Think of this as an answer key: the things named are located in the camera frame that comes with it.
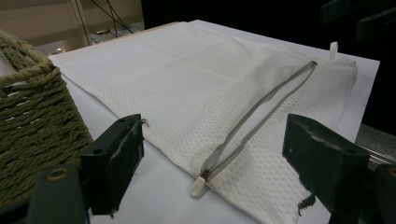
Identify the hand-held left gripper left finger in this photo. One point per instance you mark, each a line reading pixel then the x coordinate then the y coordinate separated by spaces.
pixel 115 161

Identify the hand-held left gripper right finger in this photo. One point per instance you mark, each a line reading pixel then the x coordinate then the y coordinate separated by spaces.
pixel 323 161

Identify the white mesh laundry bag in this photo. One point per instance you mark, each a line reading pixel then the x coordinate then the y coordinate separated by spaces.
pixel 186 93

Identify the woven green basket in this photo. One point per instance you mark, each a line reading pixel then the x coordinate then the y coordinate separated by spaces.
pixel 37 118

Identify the metal stand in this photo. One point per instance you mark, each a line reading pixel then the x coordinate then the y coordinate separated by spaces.
pixel 81 21

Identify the metal rail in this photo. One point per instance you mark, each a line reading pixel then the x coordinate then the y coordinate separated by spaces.
pixel 378 146

